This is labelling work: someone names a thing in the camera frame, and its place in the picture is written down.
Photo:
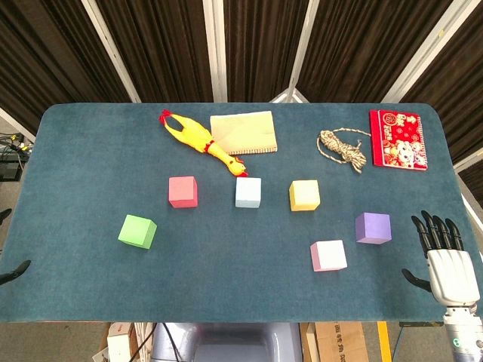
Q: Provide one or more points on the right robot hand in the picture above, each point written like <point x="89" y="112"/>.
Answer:
<point x="453" y="275"/>

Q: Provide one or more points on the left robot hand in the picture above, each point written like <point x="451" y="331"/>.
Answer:
<point x="17" y="269"/>

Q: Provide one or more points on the purple foam cube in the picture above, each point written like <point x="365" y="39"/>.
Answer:
<point x="373" y="228"/>

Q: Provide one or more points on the yellow foam cube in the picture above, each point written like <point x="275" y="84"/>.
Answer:
<point x="305" y="195"/>

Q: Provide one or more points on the red foam cube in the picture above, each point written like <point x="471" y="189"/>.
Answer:
<point x="183" y="192"/>

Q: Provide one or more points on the black device box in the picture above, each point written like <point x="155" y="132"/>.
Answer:
<point x="9" y="171"/>

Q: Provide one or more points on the pink foam cube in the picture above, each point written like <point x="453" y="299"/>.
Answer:
<point x="329" y="255"/>

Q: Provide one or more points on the green foam cube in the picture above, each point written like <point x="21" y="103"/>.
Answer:
<point x="137" y="232"/>

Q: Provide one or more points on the white cardboard box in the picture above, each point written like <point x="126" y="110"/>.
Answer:
<point x="119" y="345"/>

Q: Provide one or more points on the brown cardboard box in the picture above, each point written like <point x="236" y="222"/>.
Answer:
<point x="339" y="343"/>

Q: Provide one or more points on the red festive spiral calendar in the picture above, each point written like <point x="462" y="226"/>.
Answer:
<point x="400" y="139"/>

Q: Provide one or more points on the light wooden board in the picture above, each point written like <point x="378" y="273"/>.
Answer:
<point x="310" y="343"/>

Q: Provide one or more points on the dark brown curtain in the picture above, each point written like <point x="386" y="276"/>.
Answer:
<point x="460" y="75"/>
<point x="45" y="45"/>
<point x="158" y="45"/>
<point x="358" y="45"/>
<point x="260" y="45"/>

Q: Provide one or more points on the teal felt table cloth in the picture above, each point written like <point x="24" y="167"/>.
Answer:
<point x="226" y="264"/>

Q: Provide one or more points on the light blue foam cube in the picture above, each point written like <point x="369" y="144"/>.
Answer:
<point x="248" y="192"/>

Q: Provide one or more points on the yellow rubber chicken toy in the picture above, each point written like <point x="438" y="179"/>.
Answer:
<point x="194" y="135"/>

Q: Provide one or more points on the grey-blue robot torso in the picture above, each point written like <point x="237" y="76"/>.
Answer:
<point x="234" y="343"/>

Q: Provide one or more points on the yellow spiral notebook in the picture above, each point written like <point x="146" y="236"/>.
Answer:
<point x="245" y="130"/>

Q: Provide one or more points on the white frame post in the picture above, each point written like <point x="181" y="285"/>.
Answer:
<point x="305" y="37"/>
<point x="15" y="123"/>
<point x="215" y="49"/>
<point x="469" y="164"/>
<point x="110" y="49"/>
<point x="426" y="49"/>

